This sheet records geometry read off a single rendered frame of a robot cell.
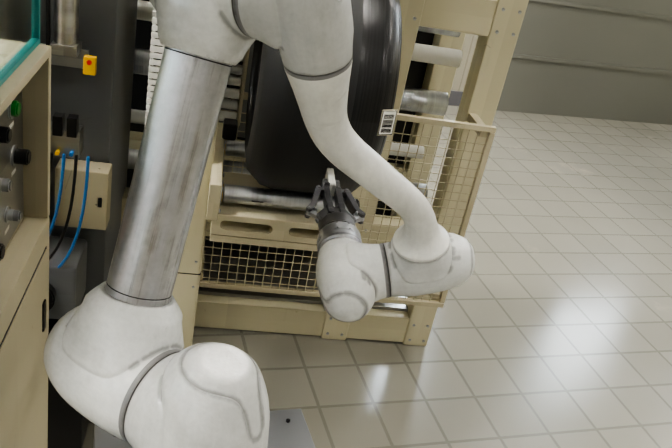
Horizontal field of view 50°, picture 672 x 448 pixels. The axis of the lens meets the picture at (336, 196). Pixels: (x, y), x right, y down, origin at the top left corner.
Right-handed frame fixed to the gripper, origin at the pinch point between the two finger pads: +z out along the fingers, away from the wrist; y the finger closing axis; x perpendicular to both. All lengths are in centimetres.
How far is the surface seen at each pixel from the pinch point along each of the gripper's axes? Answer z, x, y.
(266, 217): 9.3, 18.5, 11.5
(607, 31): 399, 77, -277
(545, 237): 167, 124, -159
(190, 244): 16.5, 35.0, 28.9
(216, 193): 7.9, 12.2, 24.3
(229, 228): 9.0, 22.8, 20.0
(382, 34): 11.2, -31.5, -6.1
